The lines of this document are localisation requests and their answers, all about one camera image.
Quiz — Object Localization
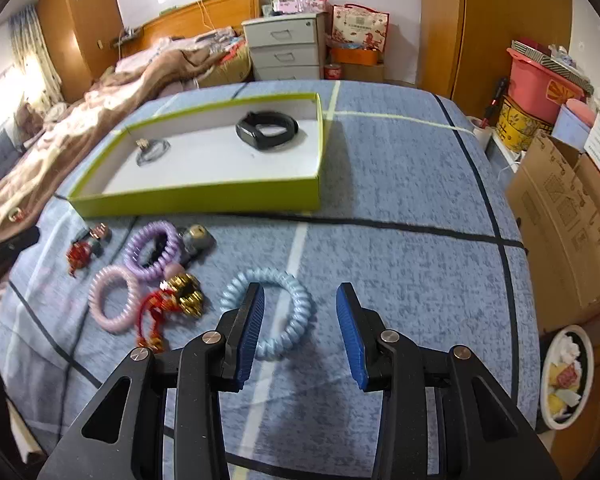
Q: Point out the blue plaid cloth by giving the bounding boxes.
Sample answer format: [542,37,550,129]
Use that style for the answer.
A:
[0,80,543,480]

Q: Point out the pink boxes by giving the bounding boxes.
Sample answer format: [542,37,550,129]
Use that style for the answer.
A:
[272,0,328,15]

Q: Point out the small cardboard box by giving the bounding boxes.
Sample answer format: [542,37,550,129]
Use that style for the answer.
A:
[340,62,386,83]

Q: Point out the purple spiral hair tie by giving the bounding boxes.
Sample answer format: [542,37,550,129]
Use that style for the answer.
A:
[124,221,182,281]

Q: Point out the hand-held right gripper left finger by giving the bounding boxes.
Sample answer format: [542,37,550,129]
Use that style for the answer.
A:
[37,282,266,480]

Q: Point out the small red knot charm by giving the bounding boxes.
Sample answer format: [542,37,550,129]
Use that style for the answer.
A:
[66,241,93,277]

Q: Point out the green ball black hair tie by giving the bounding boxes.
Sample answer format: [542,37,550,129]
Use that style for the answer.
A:
[82,225,112,256]

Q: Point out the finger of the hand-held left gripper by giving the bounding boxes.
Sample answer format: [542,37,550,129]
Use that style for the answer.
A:
[0,227,41,267]

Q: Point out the red patterned gift bag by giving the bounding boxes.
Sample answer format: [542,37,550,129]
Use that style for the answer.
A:
[330,4,390,53]

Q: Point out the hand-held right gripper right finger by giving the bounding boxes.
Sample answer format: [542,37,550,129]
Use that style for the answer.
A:
[336,282,563,480]

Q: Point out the bowl of scraps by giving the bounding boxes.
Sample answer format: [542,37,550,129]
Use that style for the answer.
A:
[539,325,595,431]

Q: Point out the white drawer nightstand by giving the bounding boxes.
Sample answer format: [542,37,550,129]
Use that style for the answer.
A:
[242,10,328,82]

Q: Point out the grey bear hair tie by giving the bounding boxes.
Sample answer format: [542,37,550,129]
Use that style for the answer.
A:
[177,224,217,266]

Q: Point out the large cardboard box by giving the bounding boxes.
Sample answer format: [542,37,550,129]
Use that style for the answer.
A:
[505,132,600,336]

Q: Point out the orange box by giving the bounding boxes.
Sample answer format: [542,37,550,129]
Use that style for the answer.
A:
[330,47,381,66]

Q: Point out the yellow patterned tin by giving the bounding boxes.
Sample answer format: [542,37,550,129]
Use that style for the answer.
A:
[497,97,553,153]

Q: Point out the black smart wristband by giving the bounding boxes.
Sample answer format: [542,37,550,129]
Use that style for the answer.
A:
[235,110,300,152]

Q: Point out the dotted curtain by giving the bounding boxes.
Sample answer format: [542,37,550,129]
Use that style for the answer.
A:
[10,5,63,106]

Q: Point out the pink spiral hair tie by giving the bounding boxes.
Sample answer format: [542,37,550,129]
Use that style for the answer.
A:
[89,266,143,335]

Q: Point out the blue spiral hair tie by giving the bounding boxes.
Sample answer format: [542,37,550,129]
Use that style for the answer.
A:
[220,268,313,361]

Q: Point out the green cardboard box tray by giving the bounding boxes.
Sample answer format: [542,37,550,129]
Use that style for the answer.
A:
[67,92,326,218]

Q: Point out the grey flower hair tie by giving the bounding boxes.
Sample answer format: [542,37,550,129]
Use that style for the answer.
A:
[134,137,172,167]

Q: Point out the wooden wardrobe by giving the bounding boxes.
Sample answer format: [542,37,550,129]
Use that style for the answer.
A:
[36,0,123,106]

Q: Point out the pink lid container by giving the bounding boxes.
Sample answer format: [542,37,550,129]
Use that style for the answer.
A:
[550,99,598,153]

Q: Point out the black red tool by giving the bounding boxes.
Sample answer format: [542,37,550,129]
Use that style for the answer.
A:
[482,77,508,128]

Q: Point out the wooden door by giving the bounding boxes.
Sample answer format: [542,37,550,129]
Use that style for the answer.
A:
[420,0,573,116]

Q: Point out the striped flat box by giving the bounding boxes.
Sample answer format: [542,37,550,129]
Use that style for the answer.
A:
[510,40,595,93]

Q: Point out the red tassel knot charm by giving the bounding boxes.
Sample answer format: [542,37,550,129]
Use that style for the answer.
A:
[136,287,181,353]

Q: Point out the wooden headboard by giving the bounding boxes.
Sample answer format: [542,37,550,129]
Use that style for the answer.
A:
[120,0,261,58]

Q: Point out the brown blanket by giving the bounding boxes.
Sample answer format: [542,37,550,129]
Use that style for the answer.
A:
[0,35,253,251]

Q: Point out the gold charm black hair tie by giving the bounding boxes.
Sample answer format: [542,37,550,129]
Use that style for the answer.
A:
[161,272,205,318]

